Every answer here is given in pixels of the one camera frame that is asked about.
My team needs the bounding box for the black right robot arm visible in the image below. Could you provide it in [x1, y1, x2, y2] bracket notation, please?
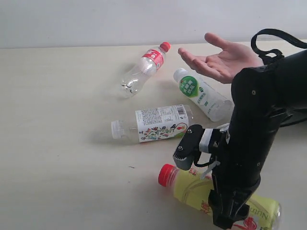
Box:
[209, 51, 307, 230]

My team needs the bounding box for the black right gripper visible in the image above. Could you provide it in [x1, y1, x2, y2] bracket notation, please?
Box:
[208, 166, 261, 227]

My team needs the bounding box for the clear red-label cola bottle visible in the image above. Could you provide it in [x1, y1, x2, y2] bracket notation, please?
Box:
[119, 42, 171, 98]

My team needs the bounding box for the yellow-label red-cap bottle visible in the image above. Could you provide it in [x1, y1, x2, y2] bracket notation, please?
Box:
[158, 164, 282, 230]

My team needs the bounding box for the person's open hand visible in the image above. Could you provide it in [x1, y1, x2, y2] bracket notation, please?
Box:
[178, 33, 263, 84]

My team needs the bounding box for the white green-label drink bottle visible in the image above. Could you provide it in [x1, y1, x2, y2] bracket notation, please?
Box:
[173, 68, 233, 122]

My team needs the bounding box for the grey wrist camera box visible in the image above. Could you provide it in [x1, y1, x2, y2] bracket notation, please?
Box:
[173, 123, 229, 171]

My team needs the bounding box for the clear floral-label bottle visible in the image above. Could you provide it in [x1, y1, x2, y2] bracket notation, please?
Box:
[111, 104, 195, 143]

